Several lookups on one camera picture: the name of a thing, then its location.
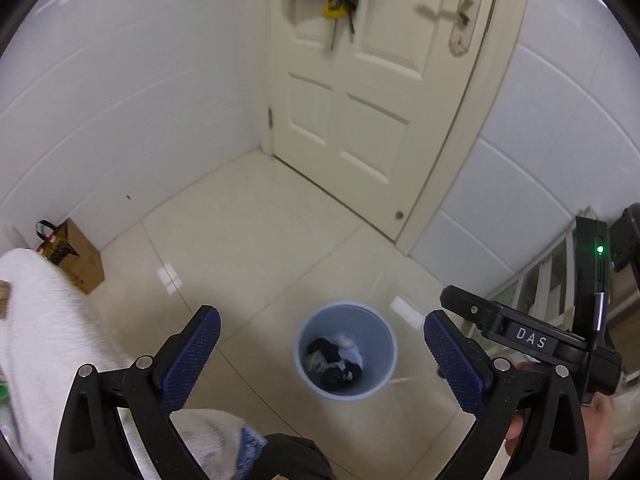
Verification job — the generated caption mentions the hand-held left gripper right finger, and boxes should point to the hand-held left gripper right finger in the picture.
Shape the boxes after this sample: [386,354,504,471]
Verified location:
[423,310,588,480]

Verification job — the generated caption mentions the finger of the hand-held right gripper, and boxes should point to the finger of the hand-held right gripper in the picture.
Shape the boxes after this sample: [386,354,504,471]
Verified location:
[440,285,594,367]

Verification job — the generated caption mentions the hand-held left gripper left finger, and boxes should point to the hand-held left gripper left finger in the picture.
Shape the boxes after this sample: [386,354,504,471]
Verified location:
[53,304,222,480]

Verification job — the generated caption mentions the blue plastic trash bin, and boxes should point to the blue plastic trash bin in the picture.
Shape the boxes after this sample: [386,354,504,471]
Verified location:
[293,301,399,401]

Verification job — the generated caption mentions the person's right hand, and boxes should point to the person's right hand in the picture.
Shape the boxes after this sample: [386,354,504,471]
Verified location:
[505,393,616,480]

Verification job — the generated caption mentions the white crumpled tissue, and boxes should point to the white crumpled tissue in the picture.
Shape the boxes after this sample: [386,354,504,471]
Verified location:
[332,332,362,355]

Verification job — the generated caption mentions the black crumpled plastic bag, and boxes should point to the black crumpled plastic bag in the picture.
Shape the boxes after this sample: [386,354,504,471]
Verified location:
[305,337,364,393]

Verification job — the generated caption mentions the white towel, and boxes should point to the white towel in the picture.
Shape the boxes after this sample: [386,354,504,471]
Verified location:
[0,247,267,480]

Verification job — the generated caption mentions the dark trouser leg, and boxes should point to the dark trouser leg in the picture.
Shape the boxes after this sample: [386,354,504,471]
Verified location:
[254,432,339,480]

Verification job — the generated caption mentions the brown paper bag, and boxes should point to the brown paper bag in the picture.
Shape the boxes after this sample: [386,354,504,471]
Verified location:
[33,217,106,295]

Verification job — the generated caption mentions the cream panelled door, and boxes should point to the cream panelled door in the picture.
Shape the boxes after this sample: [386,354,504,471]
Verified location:
[260,0,502,244]

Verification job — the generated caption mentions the cream door frame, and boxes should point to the cream door frame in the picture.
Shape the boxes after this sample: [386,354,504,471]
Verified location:
[394,0,532,257]

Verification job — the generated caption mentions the cream door handle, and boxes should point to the cream door handle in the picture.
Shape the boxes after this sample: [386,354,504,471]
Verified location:
[422,0,487,59]

